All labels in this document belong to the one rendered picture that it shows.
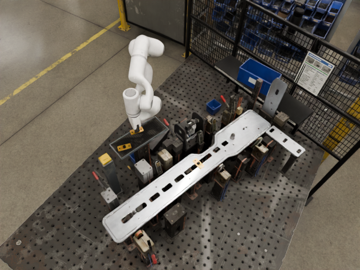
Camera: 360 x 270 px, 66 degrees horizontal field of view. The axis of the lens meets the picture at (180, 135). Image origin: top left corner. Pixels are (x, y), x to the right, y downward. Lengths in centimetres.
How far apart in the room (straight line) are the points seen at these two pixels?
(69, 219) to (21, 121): 194
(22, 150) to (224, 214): 237
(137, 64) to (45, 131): 218
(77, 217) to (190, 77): 167
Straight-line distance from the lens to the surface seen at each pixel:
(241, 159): 196
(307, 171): 245
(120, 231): 171
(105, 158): 175
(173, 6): 404
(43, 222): 221
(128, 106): 154
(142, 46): 166
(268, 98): 219
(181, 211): 170
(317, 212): 315
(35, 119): 376
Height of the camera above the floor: 261
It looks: 54 degrees down
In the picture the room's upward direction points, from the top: 3 degrees clockwise
